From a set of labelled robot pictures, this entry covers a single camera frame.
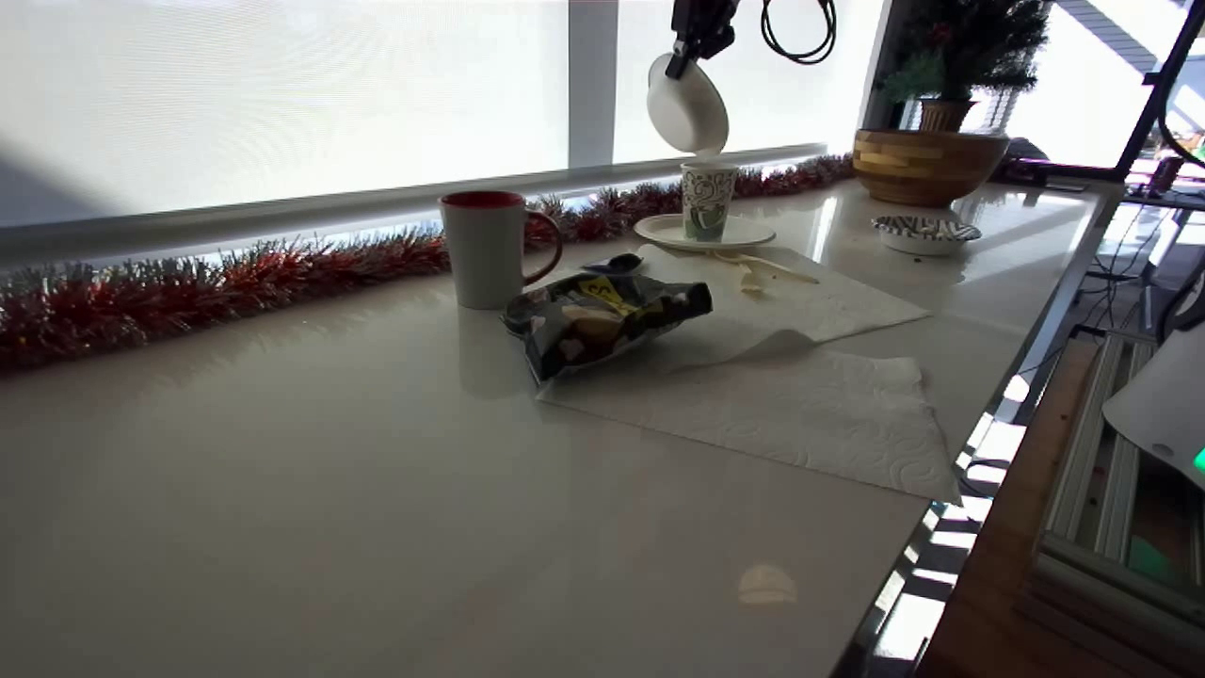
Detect white napkin under forks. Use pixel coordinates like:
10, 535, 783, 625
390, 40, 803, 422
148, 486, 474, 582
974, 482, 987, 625
537, 240, 933, 368

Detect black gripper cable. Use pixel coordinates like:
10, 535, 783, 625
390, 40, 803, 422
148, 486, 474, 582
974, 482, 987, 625
756, 0, 843, 68

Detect white round plate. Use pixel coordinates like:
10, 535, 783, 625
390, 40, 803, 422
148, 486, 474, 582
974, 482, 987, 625
628, 206, 783, 255

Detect black yellow snack bag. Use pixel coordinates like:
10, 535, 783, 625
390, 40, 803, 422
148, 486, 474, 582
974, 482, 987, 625
501, 252, 714, 383

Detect white mug red inside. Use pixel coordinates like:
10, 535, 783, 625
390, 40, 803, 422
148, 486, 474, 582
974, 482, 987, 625
438, 189, 570, 312

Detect patterned paper bowl white contents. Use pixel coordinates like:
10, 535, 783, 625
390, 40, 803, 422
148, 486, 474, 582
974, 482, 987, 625
644, 50, 734, 163

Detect printed paper cup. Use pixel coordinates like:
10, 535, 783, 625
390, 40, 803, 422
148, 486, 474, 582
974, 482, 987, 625
676, 159, 742, 243

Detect wooden bowl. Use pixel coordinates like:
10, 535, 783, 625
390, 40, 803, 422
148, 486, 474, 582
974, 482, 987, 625
851, 123, 1014, 209

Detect plain white paper napkin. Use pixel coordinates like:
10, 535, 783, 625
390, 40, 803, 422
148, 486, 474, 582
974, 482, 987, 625
545, 345, 965, 506

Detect black tripod pole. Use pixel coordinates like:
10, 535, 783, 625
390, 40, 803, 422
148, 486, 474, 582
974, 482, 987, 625
1111, 0, 1205, 196

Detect white window post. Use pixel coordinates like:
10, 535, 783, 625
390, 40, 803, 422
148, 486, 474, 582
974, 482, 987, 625
564, 0, 623, 172

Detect red silver tinsel garland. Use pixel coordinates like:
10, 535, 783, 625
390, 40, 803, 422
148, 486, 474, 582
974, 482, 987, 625
0, 154, 857, 378

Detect grey metal support frame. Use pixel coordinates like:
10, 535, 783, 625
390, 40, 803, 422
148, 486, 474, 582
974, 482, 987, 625
1027, 327, 1205, 663

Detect cream plastic spoon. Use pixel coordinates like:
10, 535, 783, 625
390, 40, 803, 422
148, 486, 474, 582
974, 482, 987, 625
729, 252, 821, 286

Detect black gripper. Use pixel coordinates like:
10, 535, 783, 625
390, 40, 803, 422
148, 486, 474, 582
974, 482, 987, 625
661, 0, 747, 84

